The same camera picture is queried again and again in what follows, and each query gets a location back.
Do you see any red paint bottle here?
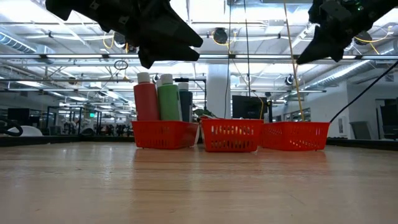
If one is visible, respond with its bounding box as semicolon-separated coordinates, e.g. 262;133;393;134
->
133;72;160;122

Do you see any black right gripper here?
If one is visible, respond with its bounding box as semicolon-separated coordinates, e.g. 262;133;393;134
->
297;0;389;65

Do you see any green potted plant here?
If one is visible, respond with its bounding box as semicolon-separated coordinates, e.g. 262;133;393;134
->
193;108;218;121

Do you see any black background monitor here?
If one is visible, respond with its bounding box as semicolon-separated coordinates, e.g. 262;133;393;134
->
231;95;269;120

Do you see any red plastic basket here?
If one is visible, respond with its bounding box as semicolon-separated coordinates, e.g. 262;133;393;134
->
200;117;264;153
259;121;331;152
131;120;200;150

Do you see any green paint bottle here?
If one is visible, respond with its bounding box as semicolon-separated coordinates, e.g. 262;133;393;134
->
157;73;183;122

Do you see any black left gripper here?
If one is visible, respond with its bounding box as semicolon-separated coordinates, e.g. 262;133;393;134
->
45;0;203;69

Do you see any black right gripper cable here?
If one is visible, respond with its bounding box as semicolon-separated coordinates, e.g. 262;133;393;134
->
328;60;398;124

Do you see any thin black hanging cable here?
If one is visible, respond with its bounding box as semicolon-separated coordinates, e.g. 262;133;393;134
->
224;0;233;119

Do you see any dark blue paint bottle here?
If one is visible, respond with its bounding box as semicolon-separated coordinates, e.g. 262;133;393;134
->
178;82;194;123

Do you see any white rounded object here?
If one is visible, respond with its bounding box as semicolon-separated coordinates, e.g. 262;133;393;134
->
6;125;44;138

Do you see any yellow cable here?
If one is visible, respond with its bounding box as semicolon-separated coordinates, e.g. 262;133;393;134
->
282;0;306;122

